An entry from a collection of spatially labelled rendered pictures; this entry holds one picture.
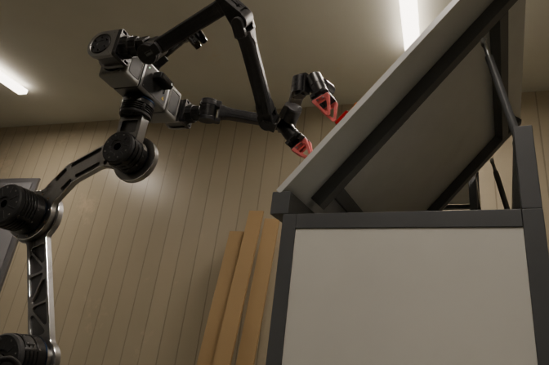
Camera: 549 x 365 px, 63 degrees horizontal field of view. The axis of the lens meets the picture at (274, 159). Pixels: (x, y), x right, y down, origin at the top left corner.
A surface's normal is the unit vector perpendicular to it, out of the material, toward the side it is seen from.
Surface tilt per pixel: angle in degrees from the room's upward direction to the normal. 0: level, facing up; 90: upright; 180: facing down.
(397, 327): 90
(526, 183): 90
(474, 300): 90
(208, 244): 90
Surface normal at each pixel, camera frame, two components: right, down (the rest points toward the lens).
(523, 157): -0.42, -0.41
